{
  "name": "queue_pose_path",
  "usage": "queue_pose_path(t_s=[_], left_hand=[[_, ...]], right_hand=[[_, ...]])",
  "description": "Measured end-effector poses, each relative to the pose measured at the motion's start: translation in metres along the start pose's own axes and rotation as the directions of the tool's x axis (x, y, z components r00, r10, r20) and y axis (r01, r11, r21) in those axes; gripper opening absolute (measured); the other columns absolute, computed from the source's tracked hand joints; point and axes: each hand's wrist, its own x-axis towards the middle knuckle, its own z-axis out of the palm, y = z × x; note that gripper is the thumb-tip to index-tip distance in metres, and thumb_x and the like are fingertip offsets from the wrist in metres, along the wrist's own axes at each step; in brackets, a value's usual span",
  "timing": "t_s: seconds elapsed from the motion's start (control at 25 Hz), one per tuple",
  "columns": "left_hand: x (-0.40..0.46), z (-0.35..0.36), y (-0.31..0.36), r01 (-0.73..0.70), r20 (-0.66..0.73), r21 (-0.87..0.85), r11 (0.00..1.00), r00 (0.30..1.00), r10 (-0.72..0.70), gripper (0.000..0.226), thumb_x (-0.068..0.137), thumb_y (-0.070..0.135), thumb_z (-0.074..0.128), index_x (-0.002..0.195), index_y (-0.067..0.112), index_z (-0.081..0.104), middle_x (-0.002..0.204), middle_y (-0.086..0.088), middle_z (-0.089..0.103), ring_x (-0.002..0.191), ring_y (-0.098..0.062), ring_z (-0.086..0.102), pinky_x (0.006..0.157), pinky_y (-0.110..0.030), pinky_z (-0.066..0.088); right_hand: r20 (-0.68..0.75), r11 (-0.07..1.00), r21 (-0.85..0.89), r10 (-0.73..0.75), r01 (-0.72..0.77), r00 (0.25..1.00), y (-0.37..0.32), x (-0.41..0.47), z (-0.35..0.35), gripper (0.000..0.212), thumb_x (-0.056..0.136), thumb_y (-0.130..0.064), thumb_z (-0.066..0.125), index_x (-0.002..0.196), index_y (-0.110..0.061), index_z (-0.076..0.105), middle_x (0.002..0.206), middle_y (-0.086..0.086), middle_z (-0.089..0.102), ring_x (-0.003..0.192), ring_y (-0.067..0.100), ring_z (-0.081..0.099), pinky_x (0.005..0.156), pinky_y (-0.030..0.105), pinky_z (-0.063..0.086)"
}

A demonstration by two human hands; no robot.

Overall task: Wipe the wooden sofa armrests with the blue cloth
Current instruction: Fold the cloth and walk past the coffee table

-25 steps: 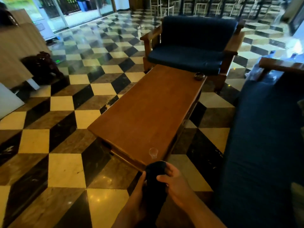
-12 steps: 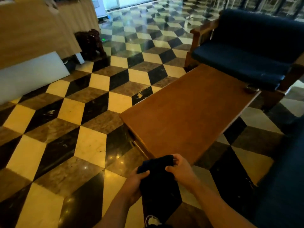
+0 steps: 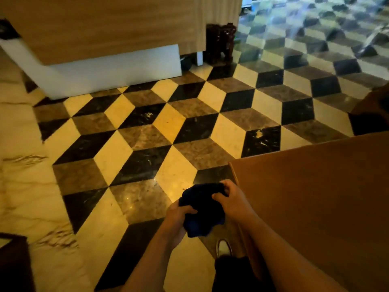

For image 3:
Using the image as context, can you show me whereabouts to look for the person's left hand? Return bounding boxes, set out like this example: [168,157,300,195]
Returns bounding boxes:
[160,199,198,250]

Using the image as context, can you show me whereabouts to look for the person's right hand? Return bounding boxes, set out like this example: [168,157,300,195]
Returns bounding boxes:
[212,179,259,226]

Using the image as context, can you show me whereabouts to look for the person's right forearm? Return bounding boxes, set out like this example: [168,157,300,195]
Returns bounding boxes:
[240,215,348,292]

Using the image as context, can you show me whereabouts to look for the wooden table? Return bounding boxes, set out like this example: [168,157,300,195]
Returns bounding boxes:
[228,131,389,292]

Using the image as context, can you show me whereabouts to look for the person's dark trousers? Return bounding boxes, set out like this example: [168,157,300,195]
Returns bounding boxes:
[211,254,276,292]

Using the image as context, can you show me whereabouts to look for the light wooden door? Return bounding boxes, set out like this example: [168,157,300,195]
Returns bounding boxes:
[0,0,244,66]

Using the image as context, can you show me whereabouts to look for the dark carved wooden stand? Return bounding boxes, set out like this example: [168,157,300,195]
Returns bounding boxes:
[205,22,237,66]

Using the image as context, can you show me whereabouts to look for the person's left forearm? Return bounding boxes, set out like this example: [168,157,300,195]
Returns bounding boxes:
[120,228,183,292]

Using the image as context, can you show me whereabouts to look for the person's right white sneaker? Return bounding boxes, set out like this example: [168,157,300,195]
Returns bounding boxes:
[216,238,233,258]

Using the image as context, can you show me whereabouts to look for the dark blue cleaning cloth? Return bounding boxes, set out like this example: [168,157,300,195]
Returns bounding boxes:
[178,182,229,238]

